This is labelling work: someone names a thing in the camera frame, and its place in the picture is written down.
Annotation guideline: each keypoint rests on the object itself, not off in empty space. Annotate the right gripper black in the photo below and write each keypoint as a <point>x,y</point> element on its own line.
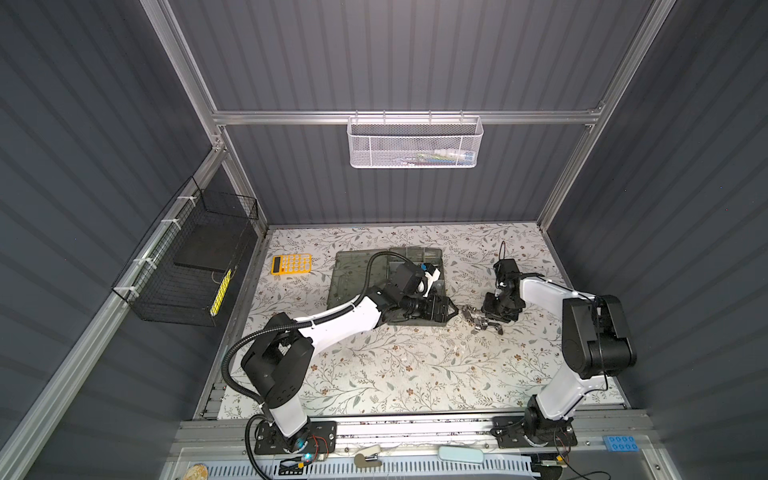
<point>489,310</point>

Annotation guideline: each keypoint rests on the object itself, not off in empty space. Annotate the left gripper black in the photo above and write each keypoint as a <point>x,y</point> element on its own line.
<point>442,315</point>

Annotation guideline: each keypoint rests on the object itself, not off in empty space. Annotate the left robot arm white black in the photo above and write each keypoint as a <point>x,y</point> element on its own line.
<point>279,357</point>

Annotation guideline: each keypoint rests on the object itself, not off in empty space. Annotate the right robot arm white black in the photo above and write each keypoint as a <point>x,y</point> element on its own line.
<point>595,341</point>

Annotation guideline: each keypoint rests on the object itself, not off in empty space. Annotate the pile of screws and nuts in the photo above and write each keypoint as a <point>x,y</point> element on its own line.
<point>478,320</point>

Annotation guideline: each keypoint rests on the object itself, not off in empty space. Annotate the floral patterned table mat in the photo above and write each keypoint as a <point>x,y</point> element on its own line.
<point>406,369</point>

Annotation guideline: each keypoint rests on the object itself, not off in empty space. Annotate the clear green compartment organizer box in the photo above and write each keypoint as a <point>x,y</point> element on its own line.
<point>349,273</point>

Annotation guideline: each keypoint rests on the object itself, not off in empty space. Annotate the light blue oval object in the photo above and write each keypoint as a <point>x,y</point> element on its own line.
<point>460,454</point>

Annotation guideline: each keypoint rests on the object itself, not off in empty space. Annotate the yellow calculator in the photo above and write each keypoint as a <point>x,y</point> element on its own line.
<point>291,264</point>

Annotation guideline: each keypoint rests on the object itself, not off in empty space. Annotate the beige tape dispenser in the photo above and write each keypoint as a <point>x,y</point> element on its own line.
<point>368,458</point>

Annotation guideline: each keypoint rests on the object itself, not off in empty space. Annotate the blue lego brick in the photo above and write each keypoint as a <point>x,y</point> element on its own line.
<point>620,443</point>

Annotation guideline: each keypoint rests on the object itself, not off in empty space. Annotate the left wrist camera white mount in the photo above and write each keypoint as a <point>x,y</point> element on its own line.
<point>431,274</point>

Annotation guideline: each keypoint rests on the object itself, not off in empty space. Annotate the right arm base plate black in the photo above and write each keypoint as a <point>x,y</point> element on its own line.
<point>521,432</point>

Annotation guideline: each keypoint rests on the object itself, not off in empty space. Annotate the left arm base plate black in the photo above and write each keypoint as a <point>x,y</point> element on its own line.
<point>316,437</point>

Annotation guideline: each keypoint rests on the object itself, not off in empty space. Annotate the white wire mesh basket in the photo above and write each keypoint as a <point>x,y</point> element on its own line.
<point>414,142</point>

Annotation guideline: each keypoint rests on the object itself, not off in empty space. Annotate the black wire mesh basket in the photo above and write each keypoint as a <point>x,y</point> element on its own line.
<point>174,278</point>

